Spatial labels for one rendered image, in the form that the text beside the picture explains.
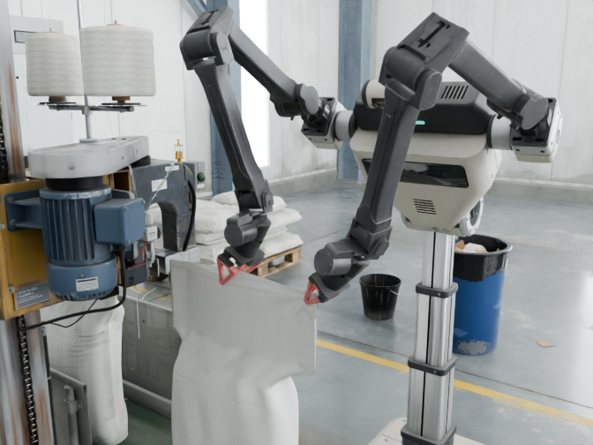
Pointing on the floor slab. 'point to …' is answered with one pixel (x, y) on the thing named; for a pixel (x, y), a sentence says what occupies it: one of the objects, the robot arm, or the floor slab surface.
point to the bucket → (379, 295)
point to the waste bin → (478, 294)
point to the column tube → (16, 430)
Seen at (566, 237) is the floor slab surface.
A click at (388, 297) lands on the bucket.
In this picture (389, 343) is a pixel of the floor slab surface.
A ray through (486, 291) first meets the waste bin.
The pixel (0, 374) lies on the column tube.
